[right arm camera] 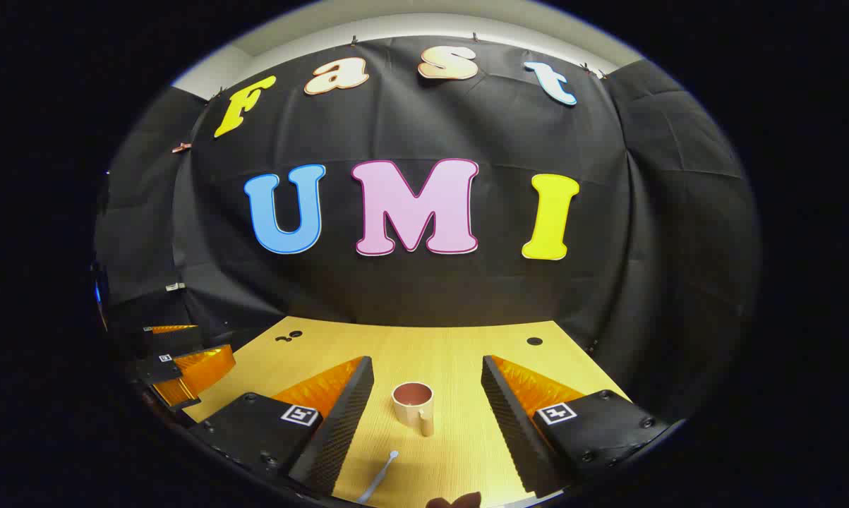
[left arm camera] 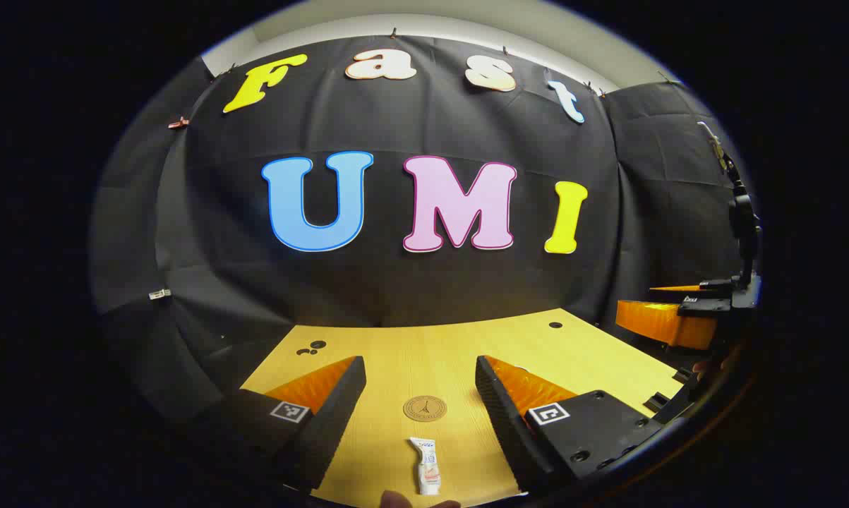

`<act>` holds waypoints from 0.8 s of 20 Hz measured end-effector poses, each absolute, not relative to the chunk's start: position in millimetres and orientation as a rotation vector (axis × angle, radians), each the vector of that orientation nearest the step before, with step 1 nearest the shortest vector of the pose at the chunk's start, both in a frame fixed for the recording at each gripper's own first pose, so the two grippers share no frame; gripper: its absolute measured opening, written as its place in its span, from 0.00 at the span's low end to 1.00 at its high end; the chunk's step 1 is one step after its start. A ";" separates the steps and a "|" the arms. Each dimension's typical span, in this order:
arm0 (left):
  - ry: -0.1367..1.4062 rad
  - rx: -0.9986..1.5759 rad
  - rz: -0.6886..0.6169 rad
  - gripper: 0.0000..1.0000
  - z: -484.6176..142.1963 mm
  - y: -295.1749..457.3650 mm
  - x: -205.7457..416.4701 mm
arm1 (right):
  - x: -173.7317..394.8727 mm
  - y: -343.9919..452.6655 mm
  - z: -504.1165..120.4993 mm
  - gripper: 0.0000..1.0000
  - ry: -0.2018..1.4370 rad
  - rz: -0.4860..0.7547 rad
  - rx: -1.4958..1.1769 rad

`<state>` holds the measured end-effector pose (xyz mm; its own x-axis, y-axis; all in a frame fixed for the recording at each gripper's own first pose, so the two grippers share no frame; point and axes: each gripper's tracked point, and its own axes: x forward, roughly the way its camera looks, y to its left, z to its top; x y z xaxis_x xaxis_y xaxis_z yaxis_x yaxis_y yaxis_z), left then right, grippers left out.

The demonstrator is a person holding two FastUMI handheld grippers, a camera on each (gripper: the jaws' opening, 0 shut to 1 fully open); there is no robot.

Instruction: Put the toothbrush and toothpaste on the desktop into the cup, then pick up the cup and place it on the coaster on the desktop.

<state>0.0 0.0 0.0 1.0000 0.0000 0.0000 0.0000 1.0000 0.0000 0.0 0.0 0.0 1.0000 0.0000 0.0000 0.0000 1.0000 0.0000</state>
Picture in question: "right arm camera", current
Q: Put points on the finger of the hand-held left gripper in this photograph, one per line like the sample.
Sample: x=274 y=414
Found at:
x=173 y=342
x=198 y=370

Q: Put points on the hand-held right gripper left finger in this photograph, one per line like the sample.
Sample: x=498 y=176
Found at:
x=346 y=416

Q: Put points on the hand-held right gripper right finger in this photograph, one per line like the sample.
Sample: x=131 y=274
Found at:
x=509 y=416

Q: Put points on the beige cup with brown inside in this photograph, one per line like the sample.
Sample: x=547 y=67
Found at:
x=410 y=410

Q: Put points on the white toothbrush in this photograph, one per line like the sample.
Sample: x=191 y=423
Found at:
x=384 y=471

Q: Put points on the wooden desktop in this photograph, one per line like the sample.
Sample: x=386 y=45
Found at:
x=438 y=346

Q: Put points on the black backdrop cloth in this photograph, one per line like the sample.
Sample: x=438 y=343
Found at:
x=495 y=296

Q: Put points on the copper cloth clip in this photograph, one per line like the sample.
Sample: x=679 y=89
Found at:
x=181 y=148

